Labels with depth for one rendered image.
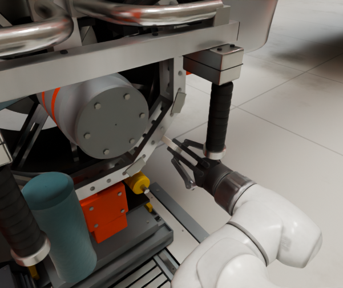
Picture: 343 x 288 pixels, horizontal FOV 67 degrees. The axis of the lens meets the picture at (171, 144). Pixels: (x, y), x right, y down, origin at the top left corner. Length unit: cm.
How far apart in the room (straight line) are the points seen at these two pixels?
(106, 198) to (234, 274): 39
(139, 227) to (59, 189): 60
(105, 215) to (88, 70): 50
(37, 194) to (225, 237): 33
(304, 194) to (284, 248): 111
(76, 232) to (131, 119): 25
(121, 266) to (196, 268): 60
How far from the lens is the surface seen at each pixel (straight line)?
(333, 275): 137
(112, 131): 42
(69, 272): 65
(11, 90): 30
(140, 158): 69
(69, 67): 31
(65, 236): 54
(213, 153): 49
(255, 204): 53
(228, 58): 41
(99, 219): 75
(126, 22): 38
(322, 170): 183
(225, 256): 45
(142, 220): 106
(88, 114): 39
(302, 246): 52
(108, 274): 103
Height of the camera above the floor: 107
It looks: 37 degrees down
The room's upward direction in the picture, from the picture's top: straight up
